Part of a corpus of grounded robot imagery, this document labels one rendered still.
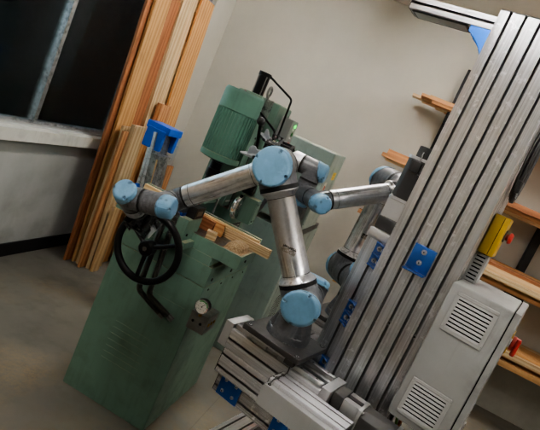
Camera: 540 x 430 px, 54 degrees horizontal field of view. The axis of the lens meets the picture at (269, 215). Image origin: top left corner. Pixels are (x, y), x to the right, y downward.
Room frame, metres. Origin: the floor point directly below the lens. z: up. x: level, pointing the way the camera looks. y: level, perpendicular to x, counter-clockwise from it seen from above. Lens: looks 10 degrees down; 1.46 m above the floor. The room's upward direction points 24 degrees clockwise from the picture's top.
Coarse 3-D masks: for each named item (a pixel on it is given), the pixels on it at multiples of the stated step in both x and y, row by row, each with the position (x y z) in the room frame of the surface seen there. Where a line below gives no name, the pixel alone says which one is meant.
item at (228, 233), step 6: (228, 228) 2.24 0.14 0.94; (228, 234) 2.22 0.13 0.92; (234, 234) 2.21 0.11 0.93; (240, 234) 2.23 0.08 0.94; (246, 240) 2.20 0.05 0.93; (252, 246) 2.19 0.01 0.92; (258, 246) 2.18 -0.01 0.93; (258, 252) 2.18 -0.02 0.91; (264, 252) 2.18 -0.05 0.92; (270, 252) 2.17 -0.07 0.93; (264, 258) 2.18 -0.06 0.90
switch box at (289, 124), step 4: (288, 120) 2.50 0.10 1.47; (292, 120) 2.49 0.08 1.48; (280, 124) 2.50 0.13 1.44; (284, 124) 2.50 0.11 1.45; (288, 124) 2.50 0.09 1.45; (292, 124) 2.49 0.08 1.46; (296, 124) 2.55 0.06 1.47; (284, 128) 2.50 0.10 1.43; (288, 128) 2.49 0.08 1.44; (292, 128) 2.51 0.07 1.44; (276, 132) 2.50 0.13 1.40; (284, 132) 2.50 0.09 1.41; (288, 132) 2.50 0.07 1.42; (276, 136) 2.50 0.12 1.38; (280, 136) 2.50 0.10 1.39; (284, 136) 2.49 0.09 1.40; (288, 136) 2.51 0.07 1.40; (292, 136) 2.57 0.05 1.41; (284, 140) 2.49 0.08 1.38; (288, 140) 2.54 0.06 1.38
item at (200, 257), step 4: (188, 248) 2.09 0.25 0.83; (192, 248) 2.08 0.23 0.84; (184, 252) 2.09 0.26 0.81; (188, 252) 2.09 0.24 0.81; (192, 252) 2.08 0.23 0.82; (196, 252) 2.08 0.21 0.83; (200, 252) 2.07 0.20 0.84; (192, 256) 2.08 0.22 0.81; (196, 256) 2.08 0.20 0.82; (200, 256) 2.07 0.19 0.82; (204, 256) 2.07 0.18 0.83; (208, 256) 2.07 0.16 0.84; (200, 260) 2.07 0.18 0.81; (204, 260) 2.07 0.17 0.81; (208, 260) 2.06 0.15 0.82; (212, 260) 2.08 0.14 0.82; (216, 260) 2.13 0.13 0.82; (208, 264) 2.06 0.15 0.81
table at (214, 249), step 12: (192, 240) 2.08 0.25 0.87; (204, 240) 2.08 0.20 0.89; (216, 240) 2.12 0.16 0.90; (228, 240) 2.20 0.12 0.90; (204, 252) 2.07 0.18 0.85; (216, 252) 2.06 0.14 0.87; (228, 252) 2.05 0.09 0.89; (252, 252) 2.18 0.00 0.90; (228, 264) 2.05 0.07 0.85; (240, 264) 2.06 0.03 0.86
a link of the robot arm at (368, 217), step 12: (384, 168) 2.23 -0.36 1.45; (372, 180) 2.24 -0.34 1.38; (384, 180) 2.16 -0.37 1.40; (372, 204) 2.20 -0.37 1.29; (384, 204) 2.19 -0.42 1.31; (360, 216) 2.22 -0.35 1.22; (372, 216) 2.19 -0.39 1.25; (360, 228) 2.19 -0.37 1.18; (348, 240) 2.21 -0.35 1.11; (360, 240) 2.19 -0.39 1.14; (336, 252) 2.23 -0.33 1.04; (348, 252) 2.19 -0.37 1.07; (336, 264) 2.18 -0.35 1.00; (336, 276) 2.15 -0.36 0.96
